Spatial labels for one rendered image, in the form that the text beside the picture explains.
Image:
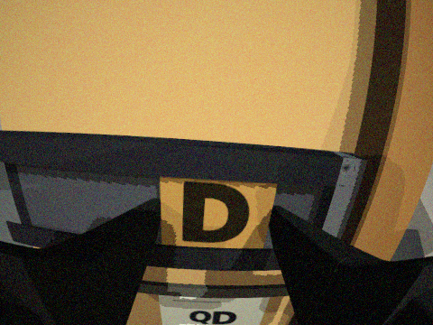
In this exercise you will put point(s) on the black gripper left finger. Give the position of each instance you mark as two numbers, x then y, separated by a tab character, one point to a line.
91	279

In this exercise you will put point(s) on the tan tile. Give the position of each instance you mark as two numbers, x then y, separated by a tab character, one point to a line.
215	214

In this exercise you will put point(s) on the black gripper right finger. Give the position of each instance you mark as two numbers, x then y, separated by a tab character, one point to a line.
333	283

